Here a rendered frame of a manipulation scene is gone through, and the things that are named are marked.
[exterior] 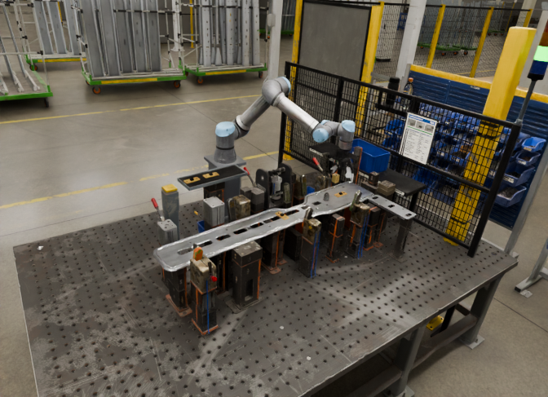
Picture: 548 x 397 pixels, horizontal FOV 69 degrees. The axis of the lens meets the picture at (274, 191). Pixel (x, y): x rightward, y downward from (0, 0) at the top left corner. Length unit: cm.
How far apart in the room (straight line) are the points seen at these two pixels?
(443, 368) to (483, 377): 24
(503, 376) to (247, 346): 183
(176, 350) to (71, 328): 50
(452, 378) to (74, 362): 217
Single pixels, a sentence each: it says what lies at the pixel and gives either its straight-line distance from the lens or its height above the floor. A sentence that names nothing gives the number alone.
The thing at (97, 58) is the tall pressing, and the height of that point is 65.
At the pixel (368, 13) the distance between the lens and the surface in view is 423.
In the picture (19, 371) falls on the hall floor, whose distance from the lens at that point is 298.
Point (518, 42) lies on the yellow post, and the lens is 245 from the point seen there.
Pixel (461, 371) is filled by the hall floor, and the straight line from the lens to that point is 303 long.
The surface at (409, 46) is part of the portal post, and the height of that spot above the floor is 144.
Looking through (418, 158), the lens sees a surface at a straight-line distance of 273.
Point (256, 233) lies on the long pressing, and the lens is 201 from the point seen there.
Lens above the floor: 212
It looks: 28 degrees down
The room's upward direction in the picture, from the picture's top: 4 degrees clockwise
